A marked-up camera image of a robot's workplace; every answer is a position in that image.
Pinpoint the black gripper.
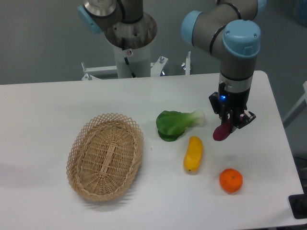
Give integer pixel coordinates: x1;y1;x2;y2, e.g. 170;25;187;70
209;82;256;133

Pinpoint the purple sweet potato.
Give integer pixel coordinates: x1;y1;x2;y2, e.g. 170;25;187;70
213;119;233;141

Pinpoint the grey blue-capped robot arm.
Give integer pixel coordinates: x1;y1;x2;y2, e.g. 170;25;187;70
78;0;267;132

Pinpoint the yellow mango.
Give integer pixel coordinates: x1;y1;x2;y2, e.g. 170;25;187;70
183;136;203;173

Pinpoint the green bok choy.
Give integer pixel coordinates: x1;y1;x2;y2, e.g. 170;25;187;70
156;110;205;142

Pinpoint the orange tangerine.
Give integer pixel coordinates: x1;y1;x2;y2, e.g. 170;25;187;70
219;168;243;193

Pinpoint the white stand at right edge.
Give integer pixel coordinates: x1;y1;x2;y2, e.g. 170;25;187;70
282;81;307;128

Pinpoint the black box at table edge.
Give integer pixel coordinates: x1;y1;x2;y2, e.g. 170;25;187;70
288;194;307;219

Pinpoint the oval woven wicker basket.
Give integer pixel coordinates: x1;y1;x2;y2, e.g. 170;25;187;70
66;113;144;202

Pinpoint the white metal base frame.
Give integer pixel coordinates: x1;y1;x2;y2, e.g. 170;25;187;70
81;51;192;81

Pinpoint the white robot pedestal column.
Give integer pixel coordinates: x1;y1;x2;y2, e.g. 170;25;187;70
113;45;151;79

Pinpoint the black cable on pedestal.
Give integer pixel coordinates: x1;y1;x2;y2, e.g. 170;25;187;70
121;37;137;79

